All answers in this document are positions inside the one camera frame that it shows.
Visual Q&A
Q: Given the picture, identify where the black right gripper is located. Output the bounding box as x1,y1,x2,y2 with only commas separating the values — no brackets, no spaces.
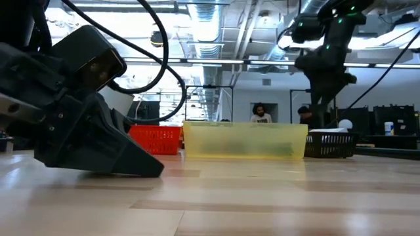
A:
294,47,358,129

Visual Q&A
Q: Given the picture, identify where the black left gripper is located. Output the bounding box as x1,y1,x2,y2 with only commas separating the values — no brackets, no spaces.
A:
0,43,165,178

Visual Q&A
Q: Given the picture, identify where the yellow translucent plastic bin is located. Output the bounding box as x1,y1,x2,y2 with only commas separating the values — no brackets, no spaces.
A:
182,121,310,161

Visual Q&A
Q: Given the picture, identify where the person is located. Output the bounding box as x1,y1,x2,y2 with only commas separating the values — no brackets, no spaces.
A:
250,102,273,124
297,105,318,130

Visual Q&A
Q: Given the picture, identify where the black monitor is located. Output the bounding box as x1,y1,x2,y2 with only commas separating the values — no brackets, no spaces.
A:
127,100,161,127

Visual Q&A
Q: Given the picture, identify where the black slotted plastic basket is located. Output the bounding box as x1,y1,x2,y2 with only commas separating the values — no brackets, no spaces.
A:
304,130,360,159

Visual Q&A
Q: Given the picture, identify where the red slotted plastic basket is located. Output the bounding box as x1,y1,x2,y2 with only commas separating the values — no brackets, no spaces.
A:
128,125,182,156

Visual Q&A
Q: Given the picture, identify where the black stand frame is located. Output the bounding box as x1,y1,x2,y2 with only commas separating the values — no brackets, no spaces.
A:
289,88,337,132
184,84,235,123

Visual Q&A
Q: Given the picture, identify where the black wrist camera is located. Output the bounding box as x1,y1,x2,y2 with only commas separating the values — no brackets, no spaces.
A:
48,24,128,93

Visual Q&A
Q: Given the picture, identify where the black overhead camera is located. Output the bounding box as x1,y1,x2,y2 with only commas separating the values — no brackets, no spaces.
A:
150,30,164,48

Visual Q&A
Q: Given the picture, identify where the frame crossbar with light strips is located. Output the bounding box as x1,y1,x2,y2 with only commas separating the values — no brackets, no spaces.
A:
123,57,420,69

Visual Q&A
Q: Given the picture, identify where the silver ventilation duct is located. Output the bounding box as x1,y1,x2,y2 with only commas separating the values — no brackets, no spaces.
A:
187,0,224,121

